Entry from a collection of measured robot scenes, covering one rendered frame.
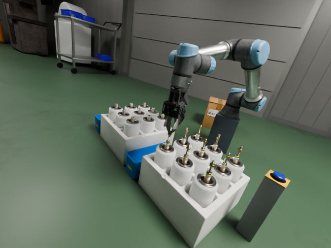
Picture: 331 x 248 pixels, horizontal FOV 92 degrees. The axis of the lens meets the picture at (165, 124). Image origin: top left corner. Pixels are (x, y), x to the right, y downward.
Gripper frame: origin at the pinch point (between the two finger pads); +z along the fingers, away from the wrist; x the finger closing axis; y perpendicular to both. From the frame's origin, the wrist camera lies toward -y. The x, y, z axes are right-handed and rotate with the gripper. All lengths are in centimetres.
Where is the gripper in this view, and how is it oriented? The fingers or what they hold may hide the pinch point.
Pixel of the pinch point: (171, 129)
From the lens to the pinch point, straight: 72.6
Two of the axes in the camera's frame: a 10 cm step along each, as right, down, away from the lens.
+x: 9.1, 3.1, -2.8
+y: -3.8, 3.0, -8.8
